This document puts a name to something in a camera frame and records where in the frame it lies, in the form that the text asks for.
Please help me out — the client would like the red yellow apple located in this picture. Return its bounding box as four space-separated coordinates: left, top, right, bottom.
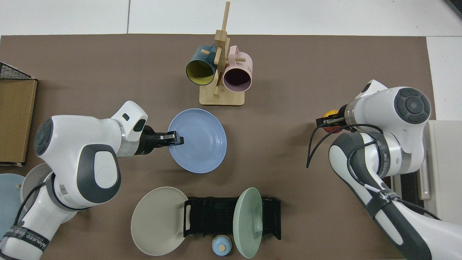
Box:
322 110 342 134

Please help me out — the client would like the beige plate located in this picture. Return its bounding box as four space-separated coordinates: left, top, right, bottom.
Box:
131 186 189 256

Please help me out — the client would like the black dish rack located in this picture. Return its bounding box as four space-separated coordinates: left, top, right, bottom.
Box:
183 197 282 241

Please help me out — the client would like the green plate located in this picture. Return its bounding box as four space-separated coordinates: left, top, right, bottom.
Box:
233 187 263 259

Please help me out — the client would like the grey plate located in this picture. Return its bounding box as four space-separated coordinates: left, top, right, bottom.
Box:
21 162 53 213

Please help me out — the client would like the light blue plate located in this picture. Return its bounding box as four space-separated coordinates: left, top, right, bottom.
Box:
0 173 26 241

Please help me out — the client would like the wooden mug stand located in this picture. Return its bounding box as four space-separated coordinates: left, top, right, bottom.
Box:
199 1 245 106

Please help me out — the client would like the brown table cloth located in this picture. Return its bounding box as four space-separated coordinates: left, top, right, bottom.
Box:
0 34 436 260

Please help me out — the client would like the dark teal mug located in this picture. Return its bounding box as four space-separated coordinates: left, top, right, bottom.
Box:
186 45 218 86

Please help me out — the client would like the pink mug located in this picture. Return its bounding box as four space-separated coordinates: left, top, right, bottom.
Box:
222 45 253 92

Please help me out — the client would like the small blue round thing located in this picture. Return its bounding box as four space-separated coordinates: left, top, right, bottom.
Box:
212 235 232 256

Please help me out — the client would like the pale toaster oven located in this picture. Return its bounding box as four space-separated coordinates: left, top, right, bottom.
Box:
392 120 462 226

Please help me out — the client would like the dark grey corner object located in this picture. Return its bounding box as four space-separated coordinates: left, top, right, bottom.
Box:
445 0 462 19

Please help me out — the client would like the wire basket with wooden floor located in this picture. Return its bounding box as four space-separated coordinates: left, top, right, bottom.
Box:
0 62 38 167

